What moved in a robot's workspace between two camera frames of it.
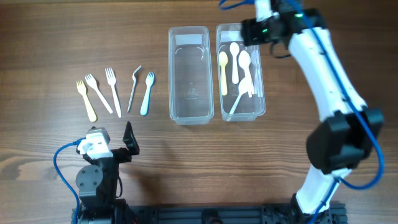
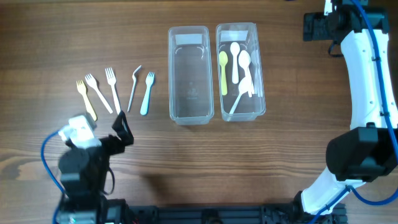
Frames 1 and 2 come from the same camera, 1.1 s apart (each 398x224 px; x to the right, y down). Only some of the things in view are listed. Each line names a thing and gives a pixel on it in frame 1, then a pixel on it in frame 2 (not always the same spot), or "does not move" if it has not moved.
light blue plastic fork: [149, 81] does not move
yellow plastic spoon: [223, 59] does not move
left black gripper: [125, 155] to [122, 129]
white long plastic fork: [112, 81] does not move
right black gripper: [251, 31] to [312, 27]
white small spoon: [234, 50] does not move
